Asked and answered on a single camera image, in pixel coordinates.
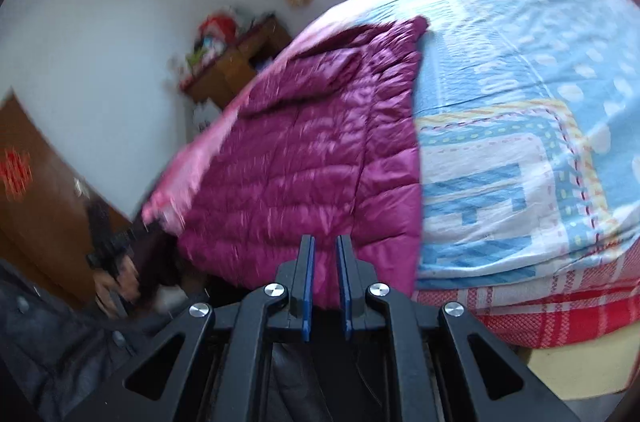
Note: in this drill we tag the brown wooden door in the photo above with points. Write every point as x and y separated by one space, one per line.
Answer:
44 224

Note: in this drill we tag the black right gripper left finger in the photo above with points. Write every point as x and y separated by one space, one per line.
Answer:
250 341

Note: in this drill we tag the white paper bag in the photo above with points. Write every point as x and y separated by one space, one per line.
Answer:
203 115

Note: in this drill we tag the brown wooden desk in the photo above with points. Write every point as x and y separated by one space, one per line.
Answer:
227 74

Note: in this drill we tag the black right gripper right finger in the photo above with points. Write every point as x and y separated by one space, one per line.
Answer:
438 363

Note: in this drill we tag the pink and blue bed sheet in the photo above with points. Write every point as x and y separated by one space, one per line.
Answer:
527 120

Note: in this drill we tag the dark grey jacket of person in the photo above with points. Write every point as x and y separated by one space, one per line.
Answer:
62 365

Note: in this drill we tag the person left hand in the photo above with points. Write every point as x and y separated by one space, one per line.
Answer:
126 285

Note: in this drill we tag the red plaid mattress cover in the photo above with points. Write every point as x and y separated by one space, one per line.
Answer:
568 308

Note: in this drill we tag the red box on desk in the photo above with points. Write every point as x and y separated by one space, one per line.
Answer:
220 26

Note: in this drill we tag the magenta down jacket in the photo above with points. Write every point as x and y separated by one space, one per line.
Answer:
324 146

